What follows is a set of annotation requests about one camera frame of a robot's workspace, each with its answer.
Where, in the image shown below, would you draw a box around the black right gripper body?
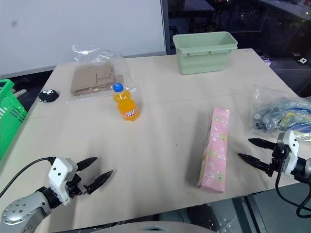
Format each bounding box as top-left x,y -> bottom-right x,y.
267,142 -> 290,177

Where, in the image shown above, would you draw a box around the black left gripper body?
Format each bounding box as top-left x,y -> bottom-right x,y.
66,172 -> 88,199

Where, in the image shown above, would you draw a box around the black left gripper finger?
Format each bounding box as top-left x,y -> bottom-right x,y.
76,157 -> 98,173
86,169 -> 114,195

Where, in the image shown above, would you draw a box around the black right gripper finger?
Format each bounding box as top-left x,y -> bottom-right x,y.
238,152 -> 274,172
248,138 -> 276,151

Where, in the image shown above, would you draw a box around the green plastic basket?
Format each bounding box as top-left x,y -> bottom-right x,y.
0,79 -> 28,162

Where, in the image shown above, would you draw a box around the clear bag of small parts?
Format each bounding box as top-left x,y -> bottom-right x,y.
249,84 -> 311,144

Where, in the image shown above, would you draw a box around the pink patterned tissue pack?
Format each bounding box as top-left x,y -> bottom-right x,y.
198,107 -> 231,194

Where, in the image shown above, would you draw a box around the orange soda bottle blue cap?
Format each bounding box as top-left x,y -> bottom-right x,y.
112,83 -> 140,121

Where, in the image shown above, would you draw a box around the grey rounded robot body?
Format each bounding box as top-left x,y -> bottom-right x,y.
66,220 -> 253,233

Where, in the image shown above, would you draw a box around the black round object white spots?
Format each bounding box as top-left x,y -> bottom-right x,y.
38,88 -> 60,103

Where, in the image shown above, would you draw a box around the clear bag of brown cardboard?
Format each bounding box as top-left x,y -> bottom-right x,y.
66,44 -> 137,104

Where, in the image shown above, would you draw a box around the light green plastic bin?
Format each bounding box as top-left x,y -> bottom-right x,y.
172,32 -> 238,76

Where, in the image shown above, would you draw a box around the white whiteboard panel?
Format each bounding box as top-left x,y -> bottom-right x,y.
0,0 -> 168,76

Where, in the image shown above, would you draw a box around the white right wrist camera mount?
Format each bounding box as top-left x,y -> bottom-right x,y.
277,130 -> 299,176

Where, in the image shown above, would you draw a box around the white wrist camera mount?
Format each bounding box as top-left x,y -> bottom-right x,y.
277,130 -> 299,176
47,157 -> 78,206

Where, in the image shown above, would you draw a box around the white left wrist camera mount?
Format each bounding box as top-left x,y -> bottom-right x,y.
47,157 -> 78,206

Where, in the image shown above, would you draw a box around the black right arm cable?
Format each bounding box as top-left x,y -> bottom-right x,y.
275,169 -> 311,218

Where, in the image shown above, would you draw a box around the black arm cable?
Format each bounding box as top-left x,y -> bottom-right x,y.
275,169 -> 311,218
0,157 -> 55,198

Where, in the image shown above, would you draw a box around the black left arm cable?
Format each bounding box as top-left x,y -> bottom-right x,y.
0,157 -> 55,198

